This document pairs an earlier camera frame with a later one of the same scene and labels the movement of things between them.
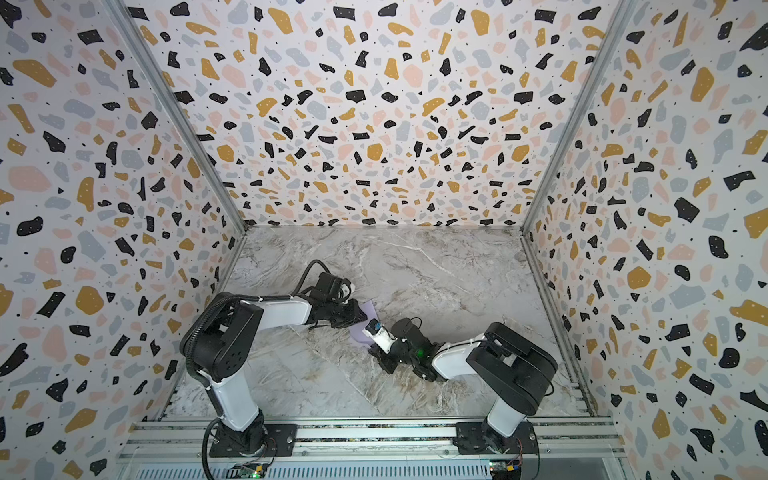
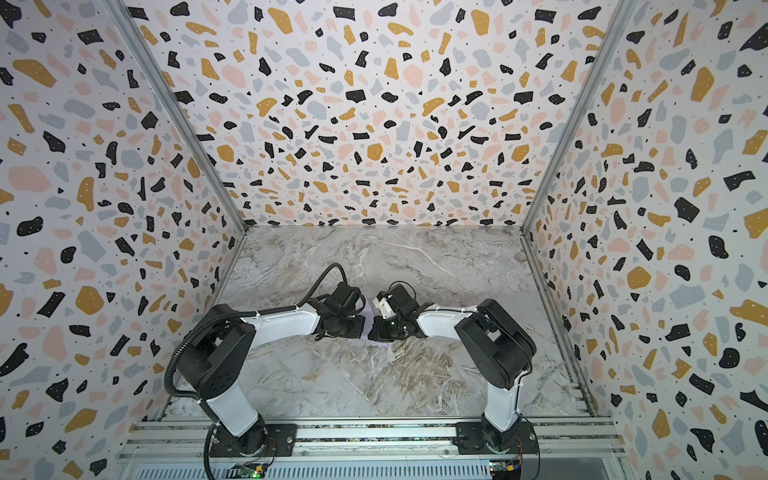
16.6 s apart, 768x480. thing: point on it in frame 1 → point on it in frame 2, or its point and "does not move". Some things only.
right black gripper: [388, 358] → [387, 327]
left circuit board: [247, 470] does not move
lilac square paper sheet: [356, 331] does not move
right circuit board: [505, 469] does not move
